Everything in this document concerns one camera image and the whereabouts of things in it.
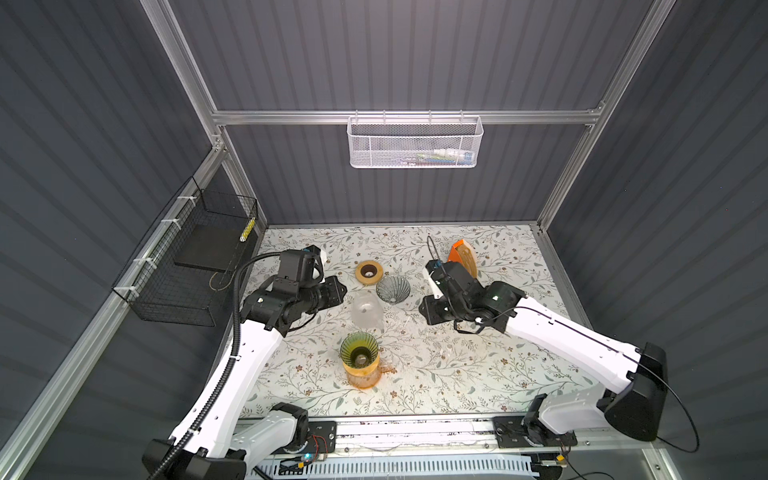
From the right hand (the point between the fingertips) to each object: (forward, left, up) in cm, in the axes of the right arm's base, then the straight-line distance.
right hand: (422, 311), depth 76 cm
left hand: (+3, +19, +6) cm, 20 cm away
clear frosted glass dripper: (+10, +16, -18) cm, 26 cm away
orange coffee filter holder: (+28, -15, -10) cm, 33 cm away
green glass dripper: (-7, +17, -8) cm, 20 cm away
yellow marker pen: (+20, +48, +10) cm, 53 cm away
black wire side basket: (+6, +58, +12) cm, 60 cm away
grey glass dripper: (+16, +8, -14) cm, 23 cm away
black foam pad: (+11, +52, +13) cm, 55 cm away
